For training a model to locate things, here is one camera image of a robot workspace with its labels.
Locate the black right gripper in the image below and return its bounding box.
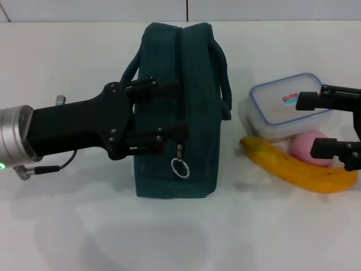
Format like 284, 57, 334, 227
295, 84, 361, 172

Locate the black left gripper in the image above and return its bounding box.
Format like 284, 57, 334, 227
27, 76, 190, 161

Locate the pink round fruit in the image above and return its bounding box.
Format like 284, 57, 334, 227
288, 130, 336, 167

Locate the dark teal fabric bag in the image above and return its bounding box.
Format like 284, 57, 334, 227
120, 22, 234, 198

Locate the clear box with blue lid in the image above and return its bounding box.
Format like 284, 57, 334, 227
237, 72, 335, 142

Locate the yellow banana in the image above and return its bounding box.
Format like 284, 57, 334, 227
239, 135, 358, 194

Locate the dark left arm cable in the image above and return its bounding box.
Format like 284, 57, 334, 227
24, 148, 78, 174

